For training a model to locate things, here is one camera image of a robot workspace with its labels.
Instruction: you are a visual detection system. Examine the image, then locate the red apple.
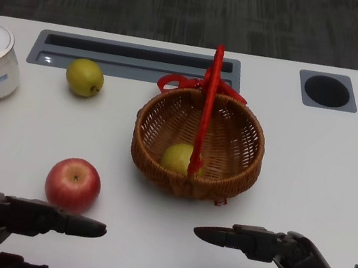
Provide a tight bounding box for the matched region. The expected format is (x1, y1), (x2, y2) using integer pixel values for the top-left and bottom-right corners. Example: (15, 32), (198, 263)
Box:
(40, 153), (106, 219)

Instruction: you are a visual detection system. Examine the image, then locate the wicker basket with red handle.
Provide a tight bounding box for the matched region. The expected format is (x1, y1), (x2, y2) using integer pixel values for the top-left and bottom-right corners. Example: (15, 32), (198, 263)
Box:
(123, 31), (282, 213)

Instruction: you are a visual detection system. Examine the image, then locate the yellow lemon on table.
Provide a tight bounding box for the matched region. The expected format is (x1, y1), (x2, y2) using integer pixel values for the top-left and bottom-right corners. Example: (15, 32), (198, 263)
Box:
(62, 56), (108, 101)

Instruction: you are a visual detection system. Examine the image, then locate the yellow-green pear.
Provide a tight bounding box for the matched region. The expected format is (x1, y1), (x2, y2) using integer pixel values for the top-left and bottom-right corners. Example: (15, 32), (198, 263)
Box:
(159, 140), (208, 180)

